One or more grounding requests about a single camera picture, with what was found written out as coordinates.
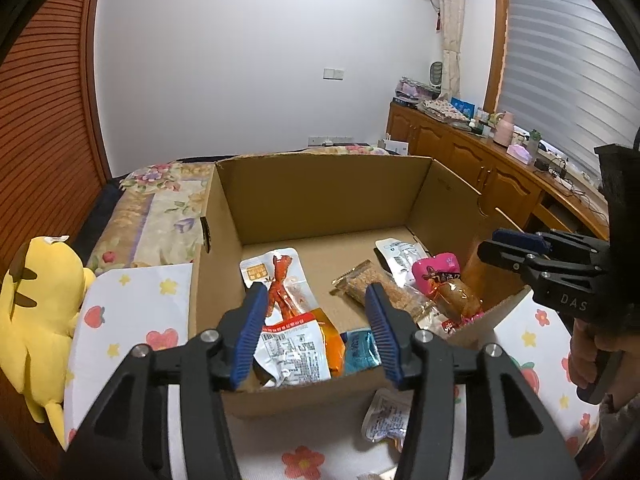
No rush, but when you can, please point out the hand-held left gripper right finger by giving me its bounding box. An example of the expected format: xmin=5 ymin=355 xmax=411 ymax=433
xmin=365 ymin=282 xmax=583 ymax=480

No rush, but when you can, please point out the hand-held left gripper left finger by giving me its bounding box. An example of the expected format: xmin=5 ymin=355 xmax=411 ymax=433
xmin=62 ymin=282 xmax=271 ymax=480

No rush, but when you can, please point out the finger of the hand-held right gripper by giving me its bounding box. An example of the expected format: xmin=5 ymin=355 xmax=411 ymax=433
xmin=477 ymin=240 xmax=566 ymax=286
xmin=491 ymin=228 xmax=608 ymax=261

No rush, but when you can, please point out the blue snack packet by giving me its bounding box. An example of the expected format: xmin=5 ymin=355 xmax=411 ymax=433
xmin=340 ymin=327 xmax=383 ymax=376

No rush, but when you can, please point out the silver and orange snack packet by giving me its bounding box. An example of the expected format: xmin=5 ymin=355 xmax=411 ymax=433
xmin=252 ymin=310 xmax=346 ymax=388

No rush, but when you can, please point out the pink sausage snack packet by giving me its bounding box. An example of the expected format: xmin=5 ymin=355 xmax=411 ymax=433
xmin=412 ymin=253 xmax=485 ymax=318

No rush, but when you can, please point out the clear chicken feet snack packet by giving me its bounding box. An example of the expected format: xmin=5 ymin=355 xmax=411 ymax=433
xmin=240 ymin=247 xmax=321 ymax=328

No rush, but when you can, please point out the brown cereal bar packet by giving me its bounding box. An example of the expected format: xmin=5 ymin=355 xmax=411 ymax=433
xmin=330 ymin=260 xmax=436 ymax=318

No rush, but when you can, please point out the white snack packet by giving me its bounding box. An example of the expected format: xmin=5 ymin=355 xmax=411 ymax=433
xmin=375 ymin=237 xmax=431 ymax=291

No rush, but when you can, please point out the brown cardboard box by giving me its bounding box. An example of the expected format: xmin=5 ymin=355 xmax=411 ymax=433
xmin=187 ymin=152 xmax=533 ymax=418

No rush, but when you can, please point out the person's right forearm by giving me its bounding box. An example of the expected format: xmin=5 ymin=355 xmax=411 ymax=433
xmin=595 ymin=390 xmax=640 ymax=463

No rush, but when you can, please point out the person's right hand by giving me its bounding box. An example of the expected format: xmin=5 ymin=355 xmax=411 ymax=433
xmin=567 ymin=316 xmax=618 ymax=392

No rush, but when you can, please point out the wooden desk cabinet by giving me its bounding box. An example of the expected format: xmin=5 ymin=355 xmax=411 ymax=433
xmin=387 ymin=100 xmax=613 ymax=241

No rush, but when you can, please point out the flower print bed sheet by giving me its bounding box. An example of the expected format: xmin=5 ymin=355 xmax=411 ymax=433
xmin=62 ymin=262 xmax=608 ymax=480

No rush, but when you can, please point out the patterned folded cloth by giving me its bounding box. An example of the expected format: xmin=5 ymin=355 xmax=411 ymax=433
xmin=417 ymin=99 xmax=471 ymax=126

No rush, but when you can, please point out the small white box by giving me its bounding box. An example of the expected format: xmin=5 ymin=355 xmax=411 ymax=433
xmin=378 ymin=136 xmax=409 ymax=156

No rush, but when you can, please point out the floral quilt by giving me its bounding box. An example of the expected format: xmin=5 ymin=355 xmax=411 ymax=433
xmin=87 ymin=144 xmax=388 ymax=276

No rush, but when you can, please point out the purple stack of packets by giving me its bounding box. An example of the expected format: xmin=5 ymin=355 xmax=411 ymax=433
xmin=395 ymin=77 xmax=441 ymax=106

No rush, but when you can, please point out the grey window blind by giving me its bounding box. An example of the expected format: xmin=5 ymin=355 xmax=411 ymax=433
xmin=500 ymin=0 xmax=640 ymax=186

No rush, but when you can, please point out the dark blue cloth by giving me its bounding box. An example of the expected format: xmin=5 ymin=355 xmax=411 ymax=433
xmin=70 ymin=175 xmax=126 ymax=261

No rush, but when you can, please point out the cream patterned curtain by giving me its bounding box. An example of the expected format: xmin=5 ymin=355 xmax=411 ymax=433
xmin=435 ymin=0 xmax=466 ymax=103

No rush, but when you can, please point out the yellow plush toy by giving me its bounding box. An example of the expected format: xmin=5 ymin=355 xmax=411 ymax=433
xmin=0 ymin=235 xmax=97 ymax=448

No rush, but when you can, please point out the slatted wooden door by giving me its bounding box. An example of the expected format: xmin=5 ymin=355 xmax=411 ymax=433
xmin=0 ymin=0 xmax=113 ymax=281

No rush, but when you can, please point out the wooden window frame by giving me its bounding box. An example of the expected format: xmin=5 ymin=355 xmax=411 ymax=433
xmin=482 ymin=0 xmax=511 ymax=113

